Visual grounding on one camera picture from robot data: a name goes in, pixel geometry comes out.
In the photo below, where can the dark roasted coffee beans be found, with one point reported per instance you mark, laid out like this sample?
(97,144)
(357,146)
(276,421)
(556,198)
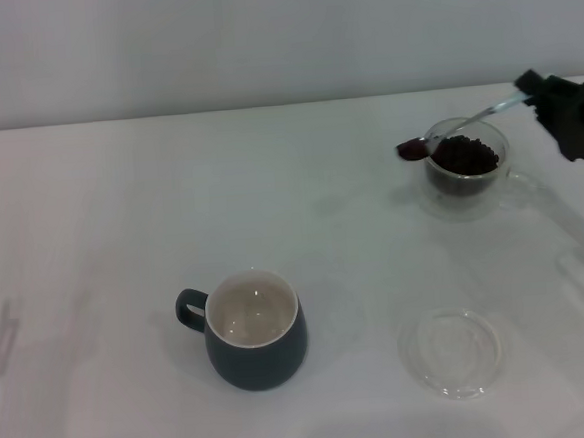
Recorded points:
(465,156)

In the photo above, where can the clear glass saucer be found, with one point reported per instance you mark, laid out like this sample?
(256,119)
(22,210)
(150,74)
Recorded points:
(452,353)

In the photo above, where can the dark grey ceramic mug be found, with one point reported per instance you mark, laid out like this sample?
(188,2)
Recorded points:
(259,354)

